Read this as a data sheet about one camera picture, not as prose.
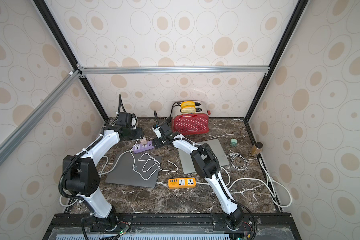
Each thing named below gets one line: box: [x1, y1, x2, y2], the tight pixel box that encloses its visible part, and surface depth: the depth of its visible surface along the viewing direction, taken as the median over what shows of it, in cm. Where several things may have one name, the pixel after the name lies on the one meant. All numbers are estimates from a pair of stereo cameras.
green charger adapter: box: [230, 138, 237, 147], surface depth 105 cm
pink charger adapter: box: [140, 136, 148, 145], surface depth 99 cm
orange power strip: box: [168, 177, 196, 189], surface depth 87 cm
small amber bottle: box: [251, 141, 263, 156], surface depth 95 cm
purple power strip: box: [132, 140, 155, 154], surface depth 102 cm
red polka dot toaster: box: [171, 100, 211, 135], surface depth 104 cm
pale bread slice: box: [180, 106, 196, 113], surface depth 101 cm
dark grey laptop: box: [105, 152, 162, 188], surface depth 92 cm
